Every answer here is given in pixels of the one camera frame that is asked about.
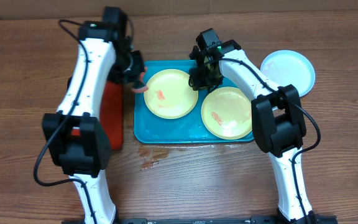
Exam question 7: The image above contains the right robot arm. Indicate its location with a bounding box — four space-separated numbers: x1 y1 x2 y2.
188 29 318 223

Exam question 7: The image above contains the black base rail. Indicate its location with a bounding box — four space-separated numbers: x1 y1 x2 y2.
113 214 338 224

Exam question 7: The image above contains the yellow-green plate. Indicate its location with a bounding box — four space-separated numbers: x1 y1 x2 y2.
144 69 198 119
201 86 252 140

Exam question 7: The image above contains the light blue plate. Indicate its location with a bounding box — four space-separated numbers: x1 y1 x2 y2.
260 50 316 97

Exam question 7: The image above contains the teal plastic serving tray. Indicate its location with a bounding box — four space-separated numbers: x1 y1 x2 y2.
134 60 254 144

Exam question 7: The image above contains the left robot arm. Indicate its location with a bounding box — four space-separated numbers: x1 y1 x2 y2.
33 6 147 223

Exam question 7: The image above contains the black tray with red liquid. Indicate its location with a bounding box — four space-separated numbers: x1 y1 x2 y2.
67 76 124 151

